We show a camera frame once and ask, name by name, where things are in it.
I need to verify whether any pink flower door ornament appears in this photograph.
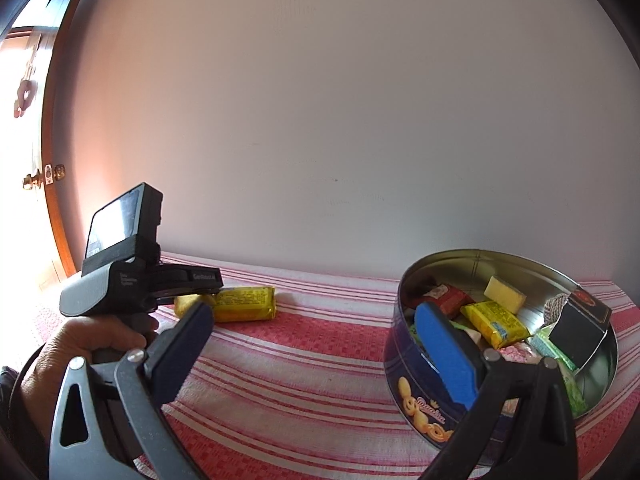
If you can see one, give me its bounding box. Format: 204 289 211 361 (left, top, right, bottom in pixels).
14 79 39 119

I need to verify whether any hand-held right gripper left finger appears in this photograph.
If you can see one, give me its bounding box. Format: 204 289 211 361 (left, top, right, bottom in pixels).
47 301 216 480

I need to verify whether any red snack packet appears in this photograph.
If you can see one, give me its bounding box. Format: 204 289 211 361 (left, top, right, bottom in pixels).
414 282 476 319

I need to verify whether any yellow foil packet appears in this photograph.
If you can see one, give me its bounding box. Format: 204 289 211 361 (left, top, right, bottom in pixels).
212 286 277 324
460 300 532 350

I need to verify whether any grey braided rope ball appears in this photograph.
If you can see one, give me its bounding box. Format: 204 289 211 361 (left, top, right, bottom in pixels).
542 294 576 329

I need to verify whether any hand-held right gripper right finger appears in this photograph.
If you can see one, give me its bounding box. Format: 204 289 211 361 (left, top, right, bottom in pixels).
415 301 581 480

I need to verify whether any black box with red emblem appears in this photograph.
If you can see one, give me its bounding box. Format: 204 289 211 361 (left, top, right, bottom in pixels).
547 284 612 369

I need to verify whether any brown wooden door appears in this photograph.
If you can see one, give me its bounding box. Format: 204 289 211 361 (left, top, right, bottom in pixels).
0 0 103 283

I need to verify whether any person's left hand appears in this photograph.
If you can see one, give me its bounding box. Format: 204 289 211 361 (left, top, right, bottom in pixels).
20 318 149 436

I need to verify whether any brass door handle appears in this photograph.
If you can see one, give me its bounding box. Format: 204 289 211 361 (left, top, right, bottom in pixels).
21 162 67 192

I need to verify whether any pink flower snack packet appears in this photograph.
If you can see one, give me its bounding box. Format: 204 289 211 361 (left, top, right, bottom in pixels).
497 342 540 364

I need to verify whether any red white striped cloth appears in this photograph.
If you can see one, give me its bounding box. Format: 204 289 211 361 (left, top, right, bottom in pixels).
30 252 640 480

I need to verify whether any yellow-green sponge block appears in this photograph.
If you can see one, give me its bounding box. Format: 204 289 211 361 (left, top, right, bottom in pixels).
483 275 528 309

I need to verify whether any blue round cookie tin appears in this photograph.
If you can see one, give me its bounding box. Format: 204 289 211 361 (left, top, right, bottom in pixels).
384 248 620 467

